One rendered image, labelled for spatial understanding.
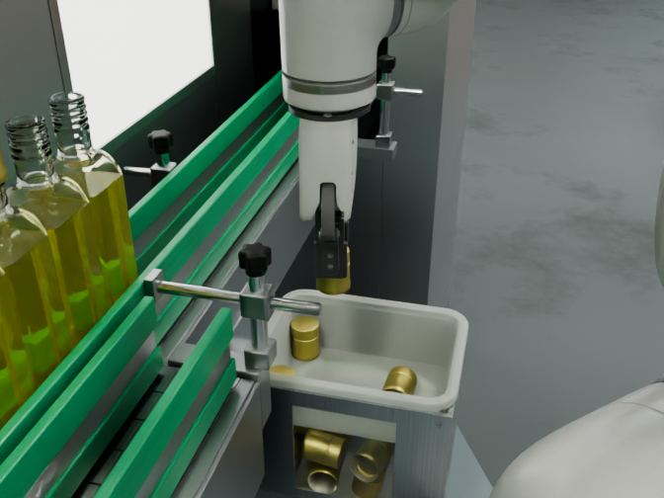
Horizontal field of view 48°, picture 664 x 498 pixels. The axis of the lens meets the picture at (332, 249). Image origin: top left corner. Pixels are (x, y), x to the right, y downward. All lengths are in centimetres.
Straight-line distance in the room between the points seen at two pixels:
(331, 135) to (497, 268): 236
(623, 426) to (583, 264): 267
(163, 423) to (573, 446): 29
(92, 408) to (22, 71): 36
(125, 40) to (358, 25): 43
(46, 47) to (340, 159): 35
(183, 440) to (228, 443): 6
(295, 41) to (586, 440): 39
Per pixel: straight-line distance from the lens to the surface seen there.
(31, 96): 84
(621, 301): 291
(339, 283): 76
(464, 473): 106
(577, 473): 41
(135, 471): 55
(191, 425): 64
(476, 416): 228
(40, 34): 85
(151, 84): 107
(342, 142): 66
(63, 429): 61
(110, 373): 65
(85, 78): 93
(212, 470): 65
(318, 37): 64
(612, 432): 43
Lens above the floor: 151
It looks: 30 degrees down
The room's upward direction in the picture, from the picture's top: straight up
